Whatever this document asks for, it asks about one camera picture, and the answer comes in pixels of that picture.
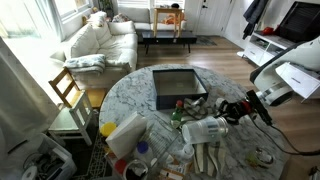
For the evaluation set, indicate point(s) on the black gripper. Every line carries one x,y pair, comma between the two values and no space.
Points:
240,111

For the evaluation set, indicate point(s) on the clear plastic jar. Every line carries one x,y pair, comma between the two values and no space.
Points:
193,131

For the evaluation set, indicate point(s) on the small green-topped jar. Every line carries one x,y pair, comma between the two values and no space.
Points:
263,157

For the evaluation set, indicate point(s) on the white cup dark contents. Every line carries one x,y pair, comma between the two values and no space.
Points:
135,171

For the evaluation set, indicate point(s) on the white pill bottle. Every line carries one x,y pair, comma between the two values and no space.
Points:
219,101

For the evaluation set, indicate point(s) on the grey striped cream towel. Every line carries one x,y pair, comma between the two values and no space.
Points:
206,156

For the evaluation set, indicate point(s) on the green bottle red cap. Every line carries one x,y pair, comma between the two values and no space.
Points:
176,116

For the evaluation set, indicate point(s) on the small white plastic bottle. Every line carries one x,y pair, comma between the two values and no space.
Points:
188,151

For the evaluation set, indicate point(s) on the dark blue cardboard box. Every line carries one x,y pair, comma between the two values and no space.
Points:
160,90

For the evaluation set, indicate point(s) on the clear acrylic organizer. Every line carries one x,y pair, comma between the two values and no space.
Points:
160,140

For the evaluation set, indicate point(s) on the grey door mat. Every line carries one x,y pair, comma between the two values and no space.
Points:
205,41

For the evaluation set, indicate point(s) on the red object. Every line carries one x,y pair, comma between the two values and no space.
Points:
267,31

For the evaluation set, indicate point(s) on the white bottle blue cap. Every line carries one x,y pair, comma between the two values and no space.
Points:
143,150

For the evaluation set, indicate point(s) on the black coffee table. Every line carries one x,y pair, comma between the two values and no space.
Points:
168,36

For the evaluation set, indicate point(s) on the white door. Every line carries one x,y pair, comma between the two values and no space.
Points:
213,16

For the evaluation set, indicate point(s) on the dark hanging jacket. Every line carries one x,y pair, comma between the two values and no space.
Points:
255,15

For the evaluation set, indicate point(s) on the orange toy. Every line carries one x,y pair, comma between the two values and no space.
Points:
173,19

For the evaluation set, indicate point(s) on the black television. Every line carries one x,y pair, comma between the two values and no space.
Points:
300,21

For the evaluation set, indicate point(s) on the tall wooden stool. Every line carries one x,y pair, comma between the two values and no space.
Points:
166,11

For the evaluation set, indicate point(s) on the red round lid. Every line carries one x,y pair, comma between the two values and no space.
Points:
120,166

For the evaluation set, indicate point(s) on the yellow round lid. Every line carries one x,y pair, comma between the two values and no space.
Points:
108,129

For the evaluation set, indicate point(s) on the white sofa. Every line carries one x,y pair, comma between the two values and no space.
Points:
110,43

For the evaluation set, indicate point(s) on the patterned rug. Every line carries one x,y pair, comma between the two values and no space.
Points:
96,160

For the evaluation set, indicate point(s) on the floral pillow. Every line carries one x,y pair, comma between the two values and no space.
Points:
120,17

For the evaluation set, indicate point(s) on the grey knitted blanket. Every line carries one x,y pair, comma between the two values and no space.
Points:
85,63

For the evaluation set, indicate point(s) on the white small chair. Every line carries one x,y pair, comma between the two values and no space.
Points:
76,113

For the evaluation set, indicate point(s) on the wooden chair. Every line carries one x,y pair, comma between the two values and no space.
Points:
66,86

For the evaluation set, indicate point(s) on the white storage bin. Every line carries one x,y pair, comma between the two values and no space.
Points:
40,160

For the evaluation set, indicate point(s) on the white paper roll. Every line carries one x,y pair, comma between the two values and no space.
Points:
29,173

